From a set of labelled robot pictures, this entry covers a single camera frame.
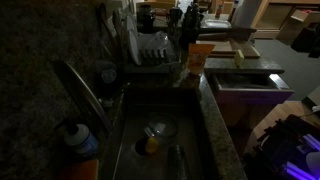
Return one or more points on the orange packet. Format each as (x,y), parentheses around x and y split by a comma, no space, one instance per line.
(197,58)

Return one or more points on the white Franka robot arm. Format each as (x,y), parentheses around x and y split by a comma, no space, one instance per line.
(314,162)

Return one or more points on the open wooden drawer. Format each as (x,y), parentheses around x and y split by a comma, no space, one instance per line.
(248,90)

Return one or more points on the grey dish rack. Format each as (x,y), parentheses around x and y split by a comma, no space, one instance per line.
(151,60)

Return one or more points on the clear glass bowl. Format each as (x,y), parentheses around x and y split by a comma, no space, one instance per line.
(163,126)

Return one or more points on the large white plate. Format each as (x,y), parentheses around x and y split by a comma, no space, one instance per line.
(133,43)

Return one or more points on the dark jar with pale label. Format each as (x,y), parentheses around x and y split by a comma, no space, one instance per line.
(107,78)

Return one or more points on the small yellow cup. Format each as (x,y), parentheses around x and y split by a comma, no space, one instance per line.
(151,145)

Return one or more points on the steel sink basin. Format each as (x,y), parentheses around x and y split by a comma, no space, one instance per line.
(160,156)

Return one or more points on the black knife block with knives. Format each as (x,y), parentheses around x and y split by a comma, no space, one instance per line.
(191,26)

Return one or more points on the curved metal faucet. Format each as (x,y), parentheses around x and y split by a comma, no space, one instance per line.
(83,93)

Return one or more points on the small wooden cutting board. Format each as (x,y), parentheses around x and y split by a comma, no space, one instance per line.
(224,46)

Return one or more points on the wooden base cabinet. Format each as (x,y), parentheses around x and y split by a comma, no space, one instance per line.
(240,115)

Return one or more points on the yellow sponge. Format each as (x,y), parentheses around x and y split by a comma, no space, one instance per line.
(239,58)

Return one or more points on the white rectangular tray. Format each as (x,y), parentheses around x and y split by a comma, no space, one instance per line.
(217,23)

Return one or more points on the large wooden cutting board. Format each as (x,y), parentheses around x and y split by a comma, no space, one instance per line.
(248,50)

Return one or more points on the orange sponge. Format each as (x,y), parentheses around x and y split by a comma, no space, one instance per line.
(81,170)

